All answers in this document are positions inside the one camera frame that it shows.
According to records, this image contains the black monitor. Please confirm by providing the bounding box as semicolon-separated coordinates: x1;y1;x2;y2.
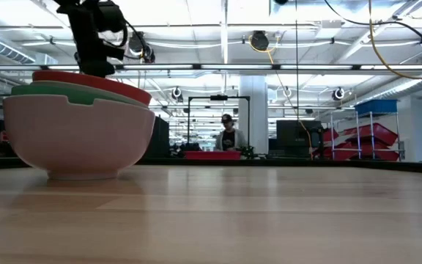
275;120;325;158

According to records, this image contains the red plastic bin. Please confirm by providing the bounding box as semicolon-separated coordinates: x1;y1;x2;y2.
311;141;401;161
344;122;399;147

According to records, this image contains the black gantry frame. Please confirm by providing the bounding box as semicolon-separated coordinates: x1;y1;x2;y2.
187;95;251;147

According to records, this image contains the wide red bowl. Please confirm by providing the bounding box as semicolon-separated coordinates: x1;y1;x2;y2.
32;70;153;106

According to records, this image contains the yellow hanging cable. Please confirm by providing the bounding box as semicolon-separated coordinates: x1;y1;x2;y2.
367;0;422;81

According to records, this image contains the long light strip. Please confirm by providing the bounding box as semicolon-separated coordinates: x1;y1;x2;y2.
0;64;422;71

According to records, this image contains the white metal rack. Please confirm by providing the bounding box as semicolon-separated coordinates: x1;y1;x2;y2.
329;109;405;161

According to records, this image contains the green bowl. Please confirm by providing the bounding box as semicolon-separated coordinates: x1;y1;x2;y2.
11;81;149;110

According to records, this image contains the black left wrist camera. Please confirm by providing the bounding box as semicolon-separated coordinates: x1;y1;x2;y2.
97;1;128;34

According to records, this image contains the pale notched-rim bowl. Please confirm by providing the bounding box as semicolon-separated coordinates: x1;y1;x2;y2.
2;94;156;181

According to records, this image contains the blue plastic bin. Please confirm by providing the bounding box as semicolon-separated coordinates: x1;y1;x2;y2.
354;99;399;117

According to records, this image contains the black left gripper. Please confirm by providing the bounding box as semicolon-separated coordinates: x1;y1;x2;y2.
67;7;126;78

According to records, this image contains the red tray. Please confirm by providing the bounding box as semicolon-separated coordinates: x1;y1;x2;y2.
184;150;243;161

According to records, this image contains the white pillar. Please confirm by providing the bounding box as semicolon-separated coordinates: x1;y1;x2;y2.
238;75;270;155

